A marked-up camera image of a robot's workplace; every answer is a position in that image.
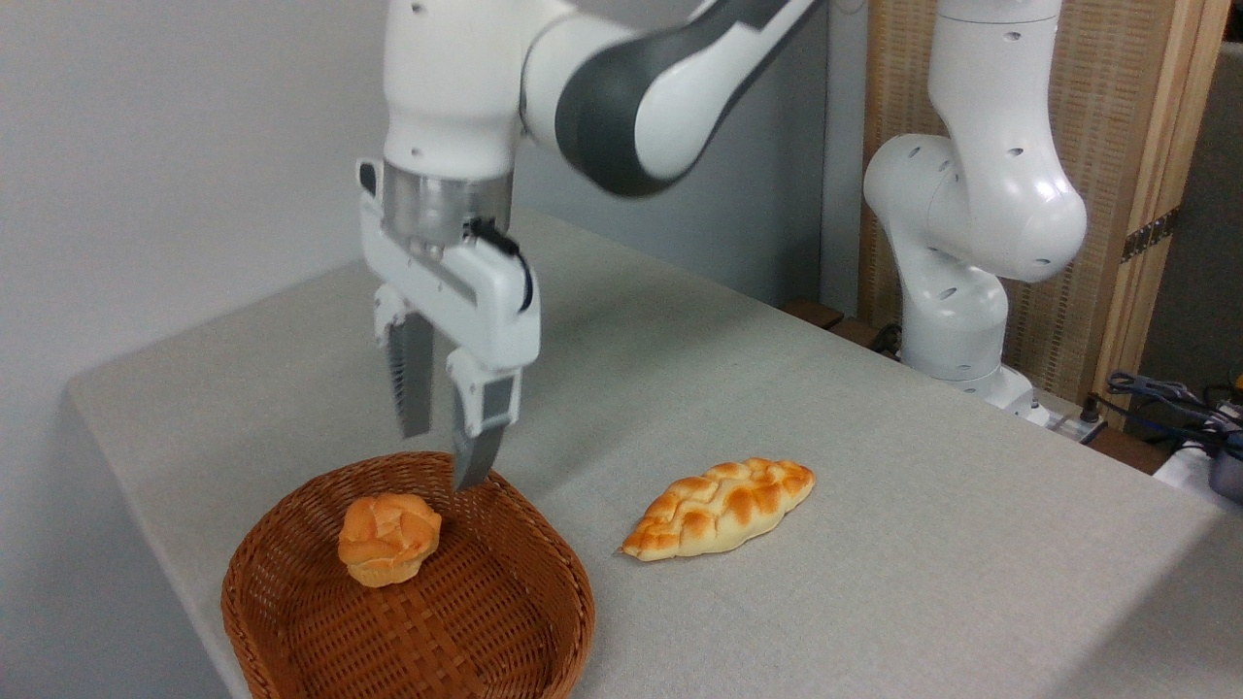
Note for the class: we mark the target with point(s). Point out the brown woven wicker basket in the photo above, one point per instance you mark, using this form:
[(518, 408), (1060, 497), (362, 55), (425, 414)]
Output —
[(466, 621)]

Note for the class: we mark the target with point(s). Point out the long braided bread loaf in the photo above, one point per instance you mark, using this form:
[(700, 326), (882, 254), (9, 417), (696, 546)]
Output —
[(719, 510)]

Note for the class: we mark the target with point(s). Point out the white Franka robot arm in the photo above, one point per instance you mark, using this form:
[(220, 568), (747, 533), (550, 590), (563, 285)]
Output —
[(456, 87)]

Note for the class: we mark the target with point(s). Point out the round orange bread roll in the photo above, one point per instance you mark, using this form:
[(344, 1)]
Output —
[(388, 539)]

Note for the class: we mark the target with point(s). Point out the wooden base boards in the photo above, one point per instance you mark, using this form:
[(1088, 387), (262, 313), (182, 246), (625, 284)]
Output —
[(825, 318)]

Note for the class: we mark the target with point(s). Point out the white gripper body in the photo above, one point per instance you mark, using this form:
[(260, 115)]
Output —
[(486, 301)]

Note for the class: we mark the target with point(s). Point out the woven screen with wooden frame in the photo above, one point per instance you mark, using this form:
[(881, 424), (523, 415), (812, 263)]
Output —
[(1126, 116)]

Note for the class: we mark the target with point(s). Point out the white device box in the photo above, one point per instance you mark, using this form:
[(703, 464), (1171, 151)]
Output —
[(1190, 471)]

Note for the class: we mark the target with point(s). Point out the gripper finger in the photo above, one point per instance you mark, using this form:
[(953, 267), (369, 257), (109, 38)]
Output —
[(481, 417), (413, 379)]

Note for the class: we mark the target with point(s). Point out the black metal screen hinge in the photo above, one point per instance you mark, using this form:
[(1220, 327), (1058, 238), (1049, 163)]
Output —
[(1151, 235)]

